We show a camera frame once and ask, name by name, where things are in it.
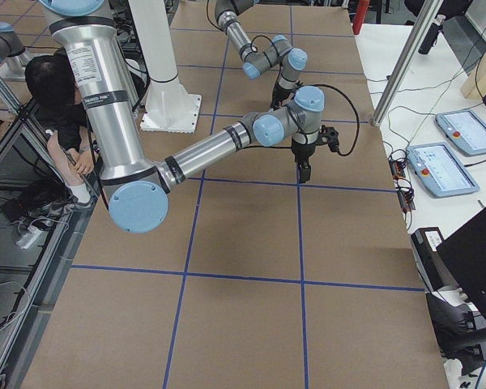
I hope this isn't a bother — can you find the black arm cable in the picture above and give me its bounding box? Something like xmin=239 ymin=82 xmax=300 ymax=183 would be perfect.
xmin=205 ymin=0 xmax=283 ymax=66
xmin=299 ymin=83 xmax=360 ymax=157

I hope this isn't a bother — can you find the near blue teach pendant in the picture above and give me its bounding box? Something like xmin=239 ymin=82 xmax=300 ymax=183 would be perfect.
xmin=407 ymin=142 xmax=480 ymax=198

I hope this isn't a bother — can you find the aluminium frame post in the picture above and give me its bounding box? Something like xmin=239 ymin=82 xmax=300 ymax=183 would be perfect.
xmin=371 ymin=0 xmax=443 ymax=127

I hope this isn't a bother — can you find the black laptop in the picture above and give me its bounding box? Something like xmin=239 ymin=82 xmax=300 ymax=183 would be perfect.
xmin=437 ymin=207 xmax=486 ymax=319

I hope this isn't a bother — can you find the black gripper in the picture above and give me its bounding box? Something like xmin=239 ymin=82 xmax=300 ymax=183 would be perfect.
xmin=291 ymin=139 xmax=316 ymax=184
xmin=270 ymin=87 xmax=294 ymax=109

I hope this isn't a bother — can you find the black desktop box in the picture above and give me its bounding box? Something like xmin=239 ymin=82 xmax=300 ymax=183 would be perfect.
xmin=410 ymin=227 xmax=455 ymax=291

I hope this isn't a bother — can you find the red cylinder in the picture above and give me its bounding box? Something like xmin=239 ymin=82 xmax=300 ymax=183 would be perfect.
xmin=352 ymin=0 xmax=370 ymax=35

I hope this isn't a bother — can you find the far blue teach pendant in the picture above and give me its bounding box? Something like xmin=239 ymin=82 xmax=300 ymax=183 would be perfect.
xmin=435 ymin=109 xmax=486 ymax=156

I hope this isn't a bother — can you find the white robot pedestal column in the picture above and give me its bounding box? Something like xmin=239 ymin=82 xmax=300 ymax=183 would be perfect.
xmin=129 ymin=0 xmax=202 ymax=133

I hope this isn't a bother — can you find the white power strip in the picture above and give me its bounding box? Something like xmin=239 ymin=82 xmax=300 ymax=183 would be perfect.
xmin=15 ymin=225 xmax=42 ymax=250

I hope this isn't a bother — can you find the person in black jacket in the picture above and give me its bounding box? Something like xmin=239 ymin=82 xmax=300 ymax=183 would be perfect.
xmin=25 ymin=54 xmax=100 ymax=209

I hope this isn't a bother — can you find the blue teach pendant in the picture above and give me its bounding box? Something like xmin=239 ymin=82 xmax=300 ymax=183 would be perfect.
xmin=407 ymin=142 xmax=480 ymax=198
xmin=435 ymin=109 xmax=486 ymax=156

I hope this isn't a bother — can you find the black bottle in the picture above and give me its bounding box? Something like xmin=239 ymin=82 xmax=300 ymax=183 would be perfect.
xmin=418 ymin=14 xmax=446 ymax=54

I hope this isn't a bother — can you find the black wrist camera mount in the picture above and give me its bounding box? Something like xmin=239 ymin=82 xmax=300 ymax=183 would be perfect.
xmin=317 ymin=125 xmax=339 ymax=153

